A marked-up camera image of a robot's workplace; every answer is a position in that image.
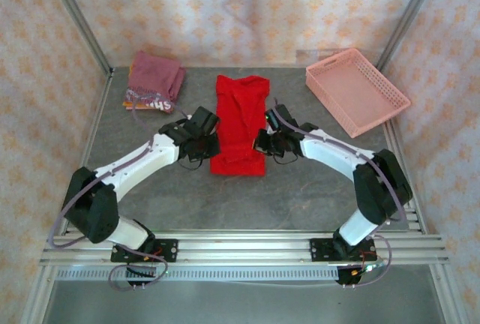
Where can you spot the red t-shirt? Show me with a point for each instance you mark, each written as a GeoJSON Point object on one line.
{"type": "Point", "coordinates": [240, 114]}

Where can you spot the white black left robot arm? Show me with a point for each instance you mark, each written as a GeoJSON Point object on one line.
{"type": "Point", "coordinates": [138, 162]}

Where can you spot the maroon printed folded t-shirt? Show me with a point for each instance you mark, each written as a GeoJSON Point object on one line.
{"type": "Point", "coordinates": [153, 76]}

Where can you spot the pink plastic basket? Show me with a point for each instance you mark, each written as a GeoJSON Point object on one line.
{"type": "Point", "coordinates": [356, 87]}

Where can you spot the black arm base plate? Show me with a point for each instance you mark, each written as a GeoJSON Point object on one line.
{"type": "Point", "coordinates": [168, 251]}
{"type": "Point", "coordinates": [322, 251]}

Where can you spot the aluminium mounting rail beam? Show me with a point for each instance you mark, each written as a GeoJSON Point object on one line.
{"type": "Point", "coordinates": [243, 249]}

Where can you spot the black under-rail bracket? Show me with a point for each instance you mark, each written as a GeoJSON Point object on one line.
{"type": "Point", "coordinates": [140, 275]}
{"type": "Point", "coordinates": [347, 277]}

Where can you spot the aluminium frame post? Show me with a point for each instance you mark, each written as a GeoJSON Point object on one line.
{"type": "Point", "coordinates": [78, 20]}
{"type": "Point", "coordinates": [410, 16]}

